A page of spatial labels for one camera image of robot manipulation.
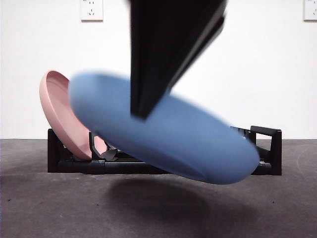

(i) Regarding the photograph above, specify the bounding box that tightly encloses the blue round plate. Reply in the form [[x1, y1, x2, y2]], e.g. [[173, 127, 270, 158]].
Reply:
[[67, 71, 261, 185]]

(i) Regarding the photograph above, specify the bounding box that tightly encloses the pink round plate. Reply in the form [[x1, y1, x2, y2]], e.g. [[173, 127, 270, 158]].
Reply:
[[39, 70, 107, 161]]

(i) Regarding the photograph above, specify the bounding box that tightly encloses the black plastic plate rack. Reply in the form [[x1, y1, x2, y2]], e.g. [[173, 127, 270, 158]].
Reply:
[[47, 125, 282, 176]]

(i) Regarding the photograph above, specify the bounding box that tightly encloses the white wall socket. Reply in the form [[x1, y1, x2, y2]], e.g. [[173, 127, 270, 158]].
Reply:
[[303, 0, 317, 22], [80, 0, 104, 22]]

